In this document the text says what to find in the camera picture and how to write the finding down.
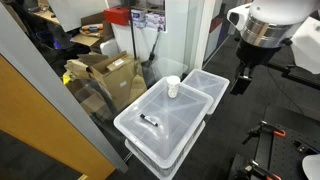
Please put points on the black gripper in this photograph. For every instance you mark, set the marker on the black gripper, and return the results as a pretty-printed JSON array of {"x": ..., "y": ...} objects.
[{"x": 256, "y": 55}]

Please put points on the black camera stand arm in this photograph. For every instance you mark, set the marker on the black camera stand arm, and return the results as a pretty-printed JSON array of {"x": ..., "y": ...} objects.
[{"x": 300, "y": 78}]

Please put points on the white plastic container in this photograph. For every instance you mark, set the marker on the white plastic container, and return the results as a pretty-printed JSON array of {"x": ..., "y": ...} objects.
[{"x": 109, "y": 48}]

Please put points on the red box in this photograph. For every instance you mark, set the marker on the red box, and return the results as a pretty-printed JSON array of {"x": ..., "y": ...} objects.
[{"x": 116, "y": 16}]

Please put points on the white box with blue print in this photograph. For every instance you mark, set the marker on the white box with blue print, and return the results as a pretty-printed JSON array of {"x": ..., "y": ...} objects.
[{"x": 138, "y": 16}]

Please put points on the wide white printed box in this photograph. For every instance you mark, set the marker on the wide white printed box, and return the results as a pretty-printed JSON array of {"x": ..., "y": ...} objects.
[{"x": 156, "y": 20}]

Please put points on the small yellow item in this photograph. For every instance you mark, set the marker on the small yellow item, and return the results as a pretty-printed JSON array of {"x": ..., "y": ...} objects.
[{"x": 66, "y": 79}]

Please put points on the orange wooden door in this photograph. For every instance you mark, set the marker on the orange wooden door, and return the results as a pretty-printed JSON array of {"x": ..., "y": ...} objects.
[{"x": 33, "y": 126}]

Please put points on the white paper cup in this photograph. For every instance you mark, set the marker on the white paper cup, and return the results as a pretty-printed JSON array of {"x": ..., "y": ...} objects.
[{"x": 173, "y": 87}]

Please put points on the black office chair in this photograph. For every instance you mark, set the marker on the black office chair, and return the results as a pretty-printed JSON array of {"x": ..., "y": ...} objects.
[{"x": 53, "y": 50}]

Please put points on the black marker with white barrel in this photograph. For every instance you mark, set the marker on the black marker with white barrel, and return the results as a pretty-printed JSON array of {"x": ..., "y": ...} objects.
[{"x": 149, "y": 120}]

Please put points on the broom with black stick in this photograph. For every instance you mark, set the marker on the broom with black stick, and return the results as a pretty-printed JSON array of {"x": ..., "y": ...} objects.
[{"x": 138, "y": 88}]

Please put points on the large clear plastic bin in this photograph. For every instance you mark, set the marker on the large clear plastic bin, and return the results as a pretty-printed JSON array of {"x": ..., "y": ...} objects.
[{"x": 166, "y": 123}]

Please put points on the white plastic crate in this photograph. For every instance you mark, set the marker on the white plastic crate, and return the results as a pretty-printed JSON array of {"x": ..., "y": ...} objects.
[{"x": 181, "y": 156}]

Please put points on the low cardboard box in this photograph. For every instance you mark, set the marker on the low cardboard box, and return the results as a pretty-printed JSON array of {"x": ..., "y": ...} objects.
[{"x": 90, "y": 103}]

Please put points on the large open cardboard box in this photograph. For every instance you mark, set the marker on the large open cardboard box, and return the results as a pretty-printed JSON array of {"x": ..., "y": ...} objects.
[{"x": 116, "y": 80}]

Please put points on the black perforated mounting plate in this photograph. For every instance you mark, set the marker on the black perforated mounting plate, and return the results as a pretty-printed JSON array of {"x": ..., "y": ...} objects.
[{"x": 283, "y": 156}]

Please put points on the red white blue panel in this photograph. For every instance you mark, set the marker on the red white blue panel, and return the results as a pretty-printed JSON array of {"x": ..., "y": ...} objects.
[{"x": 216, "y": 30}]

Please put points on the white board panel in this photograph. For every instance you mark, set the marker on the white board panel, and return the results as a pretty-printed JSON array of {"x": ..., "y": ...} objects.
[{"x": 76, "y": 11}]

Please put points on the small clear plastic bin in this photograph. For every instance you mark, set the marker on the small clear plastic bin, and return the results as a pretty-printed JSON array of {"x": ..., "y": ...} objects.
[{"x": 206, "y": 83}]

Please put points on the flattened cardboard piece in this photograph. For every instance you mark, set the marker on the flattened cardboard piece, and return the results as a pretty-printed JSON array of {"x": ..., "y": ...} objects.
[{"x": 76, "y": 68}]

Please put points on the orange tool in box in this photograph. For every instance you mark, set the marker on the orange tool in box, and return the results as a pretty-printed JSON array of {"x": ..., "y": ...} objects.
[{"x": 93, "y": 28}]

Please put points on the wooden desk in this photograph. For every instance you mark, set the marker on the wooden desk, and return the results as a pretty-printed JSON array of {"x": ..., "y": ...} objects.
[{"x": 46, "y": 16}]

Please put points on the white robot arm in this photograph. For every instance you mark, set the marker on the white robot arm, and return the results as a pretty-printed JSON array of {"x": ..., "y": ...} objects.
[{"x": 283, "y": 13}]

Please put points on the grey metal door frame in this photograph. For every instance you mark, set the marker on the grey metal door frame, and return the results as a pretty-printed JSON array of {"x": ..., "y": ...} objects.
[{"x": 50, "y": 90}]

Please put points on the open cardboard box with flap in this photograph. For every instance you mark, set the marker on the open cardboard box with flap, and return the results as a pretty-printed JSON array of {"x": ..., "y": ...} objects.
[{"x": 87, "y": 39}]

